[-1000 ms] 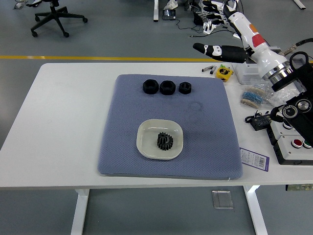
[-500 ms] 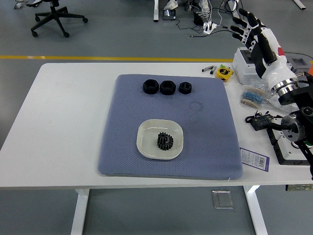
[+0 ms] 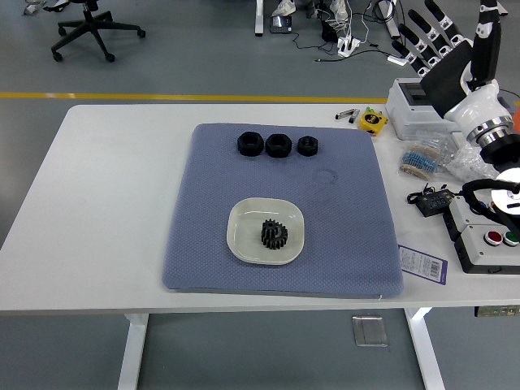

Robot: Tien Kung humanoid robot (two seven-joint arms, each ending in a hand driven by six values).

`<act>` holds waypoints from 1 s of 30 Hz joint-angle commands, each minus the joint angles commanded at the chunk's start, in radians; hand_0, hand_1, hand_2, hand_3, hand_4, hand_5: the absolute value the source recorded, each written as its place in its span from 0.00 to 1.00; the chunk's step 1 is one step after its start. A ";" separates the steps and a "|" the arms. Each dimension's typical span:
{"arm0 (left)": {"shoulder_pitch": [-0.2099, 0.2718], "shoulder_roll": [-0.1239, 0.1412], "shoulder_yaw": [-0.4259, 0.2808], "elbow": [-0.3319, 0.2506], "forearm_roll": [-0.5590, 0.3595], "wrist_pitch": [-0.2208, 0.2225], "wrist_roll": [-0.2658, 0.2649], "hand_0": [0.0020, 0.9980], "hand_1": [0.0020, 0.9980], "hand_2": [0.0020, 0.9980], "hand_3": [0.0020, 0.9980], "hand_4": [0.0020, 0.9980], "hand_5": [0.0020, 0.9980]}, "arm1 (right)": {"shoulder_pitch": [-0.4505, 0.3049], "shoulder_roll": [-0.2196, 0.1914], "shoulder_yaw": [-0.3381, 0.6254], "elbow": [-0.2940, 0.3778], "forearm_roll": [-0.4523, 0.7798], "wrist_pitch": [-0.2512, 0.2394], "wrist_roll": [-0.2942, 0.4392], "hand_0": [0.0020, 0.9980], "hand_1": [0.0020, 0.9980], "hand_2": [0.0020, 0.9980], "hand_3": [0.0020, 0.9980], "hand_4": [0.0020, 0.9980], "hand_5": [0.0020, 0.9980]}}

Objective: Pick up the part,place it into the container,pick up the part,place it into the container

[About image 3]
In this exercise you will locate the roll of blue resistors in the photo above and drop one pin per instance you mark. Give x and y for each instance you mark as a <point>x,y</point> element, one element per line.
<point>418,160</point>

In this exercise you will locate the white table leg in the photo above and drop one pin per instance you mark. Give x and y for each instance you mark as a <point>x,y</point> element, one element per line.
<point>426,353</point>
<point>132,353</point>

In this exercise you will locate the purple-edged label card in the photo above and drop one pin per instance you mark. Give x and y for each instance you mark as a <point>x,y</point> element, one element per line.
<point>422,264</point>

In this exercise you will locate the white power adapter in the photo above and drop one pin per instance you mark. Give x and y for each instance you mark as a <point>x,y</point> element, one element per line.
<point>398,61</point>

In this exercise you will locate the white square plate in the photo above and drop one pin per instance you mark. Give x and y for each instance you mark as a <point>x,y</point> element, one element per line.
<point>243,231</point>

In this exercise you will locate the blue-grey quilted mat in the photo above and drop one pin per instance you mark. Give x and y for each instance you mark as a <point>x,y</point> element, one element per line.
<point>203,203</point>

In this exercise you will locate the small black gear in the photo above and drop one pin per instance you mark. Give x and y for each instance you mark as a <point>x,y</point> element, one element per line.
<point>269,226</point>

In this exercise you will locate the black device with screen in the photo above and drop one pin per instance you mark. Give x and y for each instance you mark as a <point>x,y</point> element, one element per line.
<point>281,24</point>

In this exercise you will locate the black office chair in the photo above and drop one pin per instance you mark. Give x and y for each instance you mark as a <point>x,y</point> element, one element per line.
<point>91,24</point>

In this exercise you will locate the small green connector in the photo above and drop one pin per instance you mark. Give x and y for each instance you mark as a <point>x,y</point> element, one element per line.
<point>370,110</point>

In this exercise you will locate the white desk leg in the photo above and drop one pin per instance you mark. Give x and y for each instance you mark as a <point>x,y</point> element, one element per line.
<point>258,18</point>

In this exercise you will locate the orange object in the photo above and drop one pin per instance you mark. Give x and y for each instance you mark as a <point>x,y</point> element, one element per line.
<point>516,120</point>

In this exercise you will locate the clear floor outlet cover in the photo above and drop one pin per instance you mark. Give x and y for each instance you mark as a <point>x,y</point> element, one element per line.
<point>369,331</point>

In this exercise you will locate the large black hex nut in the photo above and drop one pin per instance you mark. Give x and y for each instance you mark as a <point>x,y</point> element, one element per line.
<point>278,145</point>
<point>250,144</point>

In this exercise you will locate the plastic bag of white parts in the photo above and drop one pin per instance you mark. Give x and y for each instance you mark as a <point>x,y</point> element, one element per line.
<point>467,162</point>

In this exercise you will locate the grey desk foot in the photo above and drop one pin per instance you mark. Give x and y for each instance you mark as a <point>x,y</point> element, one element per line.
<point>392,28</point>

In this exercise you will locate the black power brick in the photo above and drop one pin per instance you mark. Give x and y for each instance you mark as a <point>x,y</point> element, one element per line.
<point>330,30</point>

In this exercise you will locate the red-green push-button box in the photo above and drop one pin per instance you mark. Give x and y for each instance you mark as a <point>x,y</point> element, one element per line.
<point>475,252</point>

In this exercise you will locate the yellow tape measure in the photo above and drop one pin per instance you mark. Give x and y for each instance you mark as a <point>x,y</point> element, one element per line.
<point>371,122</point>

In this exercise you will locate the white power strip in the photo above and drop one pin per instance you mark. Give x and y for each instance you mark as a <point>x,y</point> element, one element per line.
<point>348,45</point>

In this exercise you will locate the large black gear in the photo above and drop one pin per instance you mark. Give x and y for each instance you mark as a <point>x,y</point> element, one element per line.
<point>279,242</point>

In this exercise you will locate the grey electrical enclosure box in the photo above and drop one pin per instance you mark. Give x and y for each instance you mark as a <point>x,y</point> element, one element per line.
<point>406,118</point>

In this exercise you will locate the person's white shoe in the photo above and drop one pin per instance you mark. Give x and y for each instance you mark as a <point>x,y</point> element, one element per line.
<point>339,9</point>
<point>283,7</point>

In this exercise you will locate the small black hex nut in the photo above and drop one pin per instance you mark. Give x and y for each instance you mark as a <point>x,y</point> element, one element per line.
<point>307,145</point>

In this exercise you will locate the green circuit strip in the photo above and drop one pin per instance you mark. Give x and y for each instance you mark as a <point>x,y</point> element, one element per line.
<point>497,312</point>

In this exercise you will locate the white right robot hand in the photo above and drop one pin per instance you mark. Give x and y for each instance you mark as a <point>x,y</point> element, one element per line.
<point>451,77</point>

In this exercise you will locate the silver metal bracket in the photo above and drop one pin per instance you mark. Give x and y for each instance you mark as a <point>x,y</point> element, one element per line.
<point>32,8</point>

